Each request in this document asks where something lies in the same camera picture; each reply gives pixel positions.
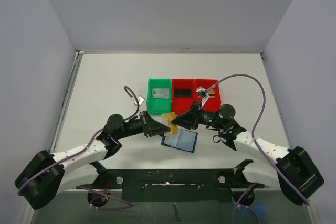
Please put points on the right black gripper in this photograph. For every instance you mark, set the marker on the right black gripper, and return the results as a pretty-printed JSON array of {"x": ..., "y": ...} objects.
[{"x": 197, "y": 115}]

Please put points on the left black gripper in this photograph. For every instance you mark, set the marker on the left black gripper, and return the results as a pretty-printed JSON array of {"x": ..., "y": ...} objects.
[{"x": 153, "y": 127}]

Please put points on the gold card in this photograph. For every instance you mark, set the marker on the gold card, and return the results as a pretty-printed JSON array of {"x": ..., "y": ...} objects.
[
  {"x": 167, "y": 119},
  {"x": 211, "y": 93}
]

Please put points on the blue leather card holder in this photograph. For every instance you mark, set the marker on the blue leather card holder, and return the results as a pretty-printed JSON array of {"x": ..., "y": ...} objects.
[{"x": 184, "y": 140}]

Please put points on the white magnetic stripe card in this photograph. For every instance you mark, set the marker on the white magnetic stripe card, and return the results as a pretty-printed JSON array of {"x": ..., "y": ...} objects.
[{"x": 161, "y": 93}]

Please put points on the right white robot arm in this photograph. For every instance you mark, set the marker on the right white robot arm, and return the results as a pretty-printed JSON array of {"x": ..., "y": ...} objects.
[{"x": 290, "y": 170}]

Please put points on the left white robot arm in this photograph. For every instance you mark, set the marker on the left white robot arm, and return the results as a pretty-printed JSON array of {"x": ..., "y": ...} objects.
[{"x": 48, "y": 174}]

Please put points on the black card in bin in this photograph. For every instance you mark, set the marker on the black card in bin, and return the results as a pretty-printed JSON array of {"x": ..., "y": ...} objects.
[{"x": 182, "y": 93}]

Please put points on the gold card in bin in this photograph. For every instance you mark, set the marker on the gold card in bin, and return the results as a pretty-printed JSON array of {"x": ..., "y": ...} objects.
[{"x": 211, "y": 93}]

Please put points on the right red plastic bin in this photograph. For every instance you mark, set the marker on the right red plastic bin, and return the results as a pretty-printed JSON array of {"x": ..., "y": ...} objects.
[{"x": 212, "y": 104}]

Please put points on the red plastic bin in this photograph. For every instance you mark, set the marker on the red plastic bin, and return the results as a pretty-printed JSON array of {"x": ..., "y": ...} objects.
[
  {"x": 180, "y": 105},
  {"x": 212, "y": 104}
]

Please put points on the middle red plastic bin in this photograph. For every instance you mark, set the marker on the middle red plastic bin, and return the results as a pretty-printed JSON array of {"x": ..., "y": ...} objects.
[{"x": 180, "y": 105}]

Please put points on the green plastic bin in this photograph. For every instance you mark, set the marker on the green plastic bin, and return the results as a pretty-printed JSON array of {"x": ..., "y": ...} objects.
[{"x": 159, "y": 106}]

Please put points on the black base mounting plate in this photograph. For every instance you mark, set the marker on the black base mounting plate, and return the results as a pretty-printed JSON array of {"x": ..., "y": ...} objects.
[{"x": 171, "y": 185}]

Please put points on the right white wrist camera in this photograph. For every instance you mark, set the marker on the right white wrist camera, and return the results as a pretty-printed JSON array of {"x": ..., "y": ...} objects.
[{"x": 203, "y": 94}]

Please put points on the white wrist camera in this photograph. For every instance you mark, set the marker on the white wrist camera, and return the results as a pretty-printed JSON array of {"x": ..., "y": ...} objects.
[
  {"x": 203, "y": 94},
  {"x": 139, "y": 101}
]

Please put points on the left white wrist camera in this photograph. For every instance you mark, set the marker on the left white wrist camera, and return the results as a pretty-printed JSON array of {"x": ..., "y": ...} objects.
[{"x": 139, "y": 101}]

